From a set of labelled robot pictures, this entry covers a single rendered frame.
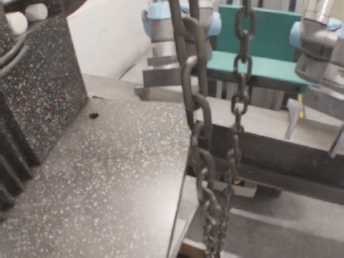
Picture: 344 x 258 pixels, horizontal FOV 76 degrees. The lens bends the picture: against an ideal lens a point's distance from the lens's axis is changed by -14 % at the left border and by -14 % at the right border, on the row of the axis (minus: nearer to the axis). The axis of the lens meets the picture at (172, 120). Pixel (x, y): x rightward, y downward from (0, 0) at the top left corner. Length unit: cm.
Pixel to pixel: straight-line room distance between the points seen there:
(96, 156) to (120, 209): 11
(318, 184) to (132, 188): 82
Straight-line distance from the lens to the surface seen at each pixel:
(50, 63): 46
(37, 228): 39
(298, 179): 104
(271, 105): 132
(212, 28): 80
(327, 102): 68
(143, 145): 43
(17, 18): 43
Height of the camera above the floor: 120
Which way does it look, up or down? 40 degrees down
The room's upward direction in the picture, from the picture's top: 4 degrees counter-clockwise
